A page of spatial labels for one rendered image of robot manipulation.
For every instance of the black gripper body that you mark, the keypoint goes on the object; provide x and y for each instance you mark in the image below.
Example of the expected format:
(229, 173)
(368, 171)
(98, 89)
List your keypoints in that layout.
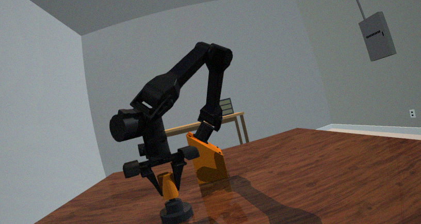
(158, 153)

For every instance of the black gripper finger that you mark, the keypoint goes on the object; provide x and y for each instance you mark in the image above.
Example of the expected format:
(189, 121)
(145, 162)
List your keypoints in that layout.
(151, 177)
(177, 172)

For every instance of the orange cylinder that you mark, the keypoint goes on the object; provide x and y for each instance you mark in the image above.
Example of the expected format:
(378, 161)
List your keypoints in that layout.
(167, 185)

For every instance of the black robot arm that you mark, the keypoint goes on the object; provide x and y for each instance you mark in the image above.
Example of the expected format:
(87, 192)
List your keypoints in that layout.
(163, 91)

